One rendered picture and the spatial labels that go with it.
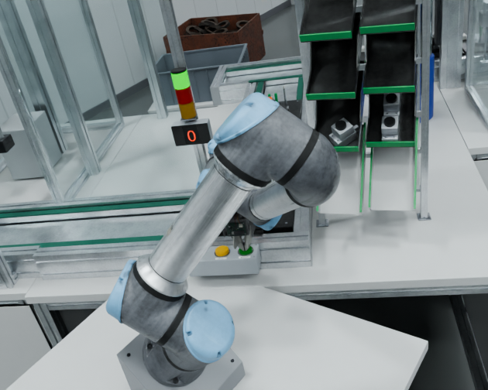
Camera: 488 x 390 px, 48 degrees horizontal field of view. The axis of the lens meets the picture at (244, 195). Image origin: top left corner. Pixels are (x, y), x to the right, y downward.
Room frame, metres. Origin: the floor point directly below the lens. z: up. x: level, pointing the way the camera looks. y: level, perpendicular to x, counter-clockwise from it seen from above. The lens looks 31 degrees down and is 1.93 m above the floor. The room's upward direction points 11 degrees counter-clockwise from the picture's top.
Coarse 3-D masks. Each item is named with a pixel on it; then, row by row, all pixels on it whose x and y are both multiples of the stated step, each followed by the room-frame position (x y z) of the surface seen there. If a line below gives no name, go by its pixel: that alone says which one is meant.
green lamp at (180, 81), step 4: (184, 72) 1.64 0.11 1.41; (172, 76) 1.64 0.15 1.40; (176, 76) 1.63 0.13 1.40; (180, 76) 1.63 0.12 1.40; (184, 76) 1.63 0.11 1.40; (176, 80) 1.63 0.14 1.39; (180, 80) 1.63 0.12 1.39; (184, 80) 1.63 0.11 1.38; (188, 80) 1.64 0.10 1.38; (176, 84) 1.63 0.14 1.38; (180, 84) 1.63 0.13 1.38; (184, 84) 1.63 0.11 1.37; (188, 84) 1.64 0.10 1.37; (176, 88) 1.63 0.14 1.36; (180, 88) 1.63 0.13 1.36; (184, 88) 1.63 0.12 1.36
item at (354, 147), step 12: (360, 60) 1.55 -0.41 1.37; (360, 72) 1.56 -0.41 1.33; (360, 84) 1.55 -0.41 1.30; (360, 96) 1.44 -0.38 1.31; (324, 108) 1.51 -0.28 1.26; (336, 108) 1.50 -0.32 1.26; (348, 108) 1.48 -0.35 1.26; (360, 108) 1.42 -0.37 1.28; (324, 120) 1.47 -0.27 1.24; (336, 120) 1.46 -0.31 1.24; (348, 120) 1.45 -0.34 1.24; (360, 120) 1.40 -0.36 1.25; (324, 132) 1.43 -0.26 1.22; (360, 132) 1.39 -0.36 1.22; (348, 144) 1.37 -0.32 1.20
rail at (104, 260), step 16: (224, 240) 1.36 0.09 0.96; (256, 240) 1.33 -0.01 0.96; (272, 240) 1.32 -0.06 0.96; (288, 240) 1.30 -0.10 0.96; (304, 240) 1.29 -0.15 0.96; (48, 256) 1.46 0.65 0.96; (64, 256) 1.45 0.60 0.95; (80, 256) 1.44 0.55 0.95; (96, 256) 1.43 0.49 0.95; (112, 256) 1.42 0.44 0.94; (128, 256) 1.41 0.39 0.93; (272, 256) 1.31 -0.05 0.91; (288, 256) 1.30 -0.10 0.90; (304, 256) 1.29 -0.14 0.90; (48, 272) 1.47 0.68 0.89; (64, 272) 1.46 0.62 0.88; (80, 272) 1.45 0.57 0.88; (96, 272) 1.43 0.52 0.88; (112, 272) 1.42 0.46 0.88
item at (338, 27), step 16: (304, 0) 1.46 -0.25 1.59; (320, 0) 1.50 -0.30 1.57; (336, 0) 1.48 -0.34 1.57; (352, 0) 1.46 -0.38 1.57; (304, 16) 1.44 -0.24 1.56; (320, 16) 1.44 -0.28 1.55; (336, 16) 1.42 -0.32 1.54; (352, 16) 1.37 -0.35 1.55; (304, 32) 1.41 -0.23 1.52; (320, 32) 1.39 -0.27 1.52; (336, 32) 1.34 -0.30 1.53
